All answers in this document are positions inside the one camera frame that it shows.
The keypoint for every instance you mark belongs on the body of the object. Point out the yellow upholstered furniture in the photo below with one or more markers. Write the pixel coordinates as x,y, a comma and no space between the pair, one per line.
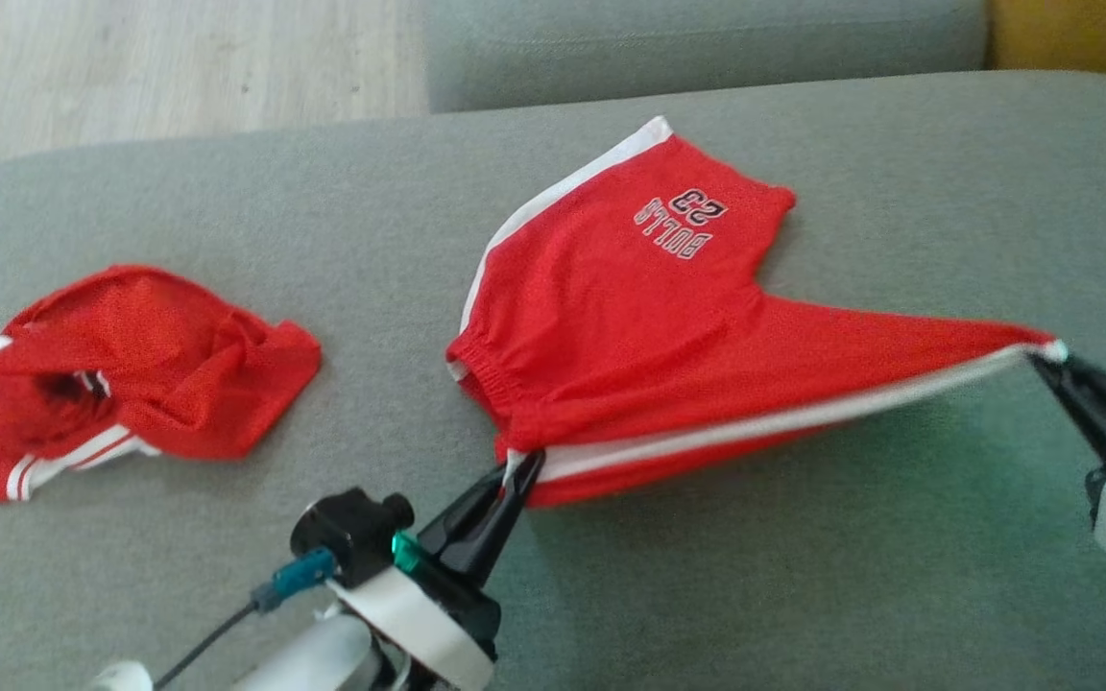
1081,34

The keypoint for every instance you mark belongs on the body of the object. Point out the grey sofa seat cushion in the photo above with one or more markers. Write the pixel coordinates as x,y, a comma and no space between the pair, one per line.
755,576

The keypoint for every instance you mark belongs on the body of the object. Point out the red white basketball jersey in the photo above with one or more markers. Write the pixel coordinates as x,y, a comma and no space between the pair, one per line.
179,365

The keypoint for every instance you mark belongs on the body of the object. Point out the grey sofa back cushion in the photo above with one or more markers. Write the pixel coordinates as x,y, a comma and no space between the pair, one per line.
707,48

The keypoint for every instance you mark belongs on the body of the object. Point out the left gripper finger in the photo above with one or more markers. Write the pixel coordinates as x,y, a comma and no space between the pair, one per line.
462,528
505,523

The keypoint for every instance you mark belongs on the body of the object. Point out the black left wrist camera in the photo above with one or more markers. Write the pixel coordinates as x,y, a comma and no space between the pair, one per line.
351,528

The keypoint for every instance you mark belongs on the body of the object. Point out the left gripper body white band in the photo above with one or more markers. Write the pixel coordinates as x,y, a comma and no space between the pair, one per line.
419,614

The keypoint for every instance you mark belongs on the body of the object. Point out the red Bulls 23 shorts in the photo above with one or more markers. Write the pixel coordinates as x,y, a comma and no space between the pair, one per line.
630,326

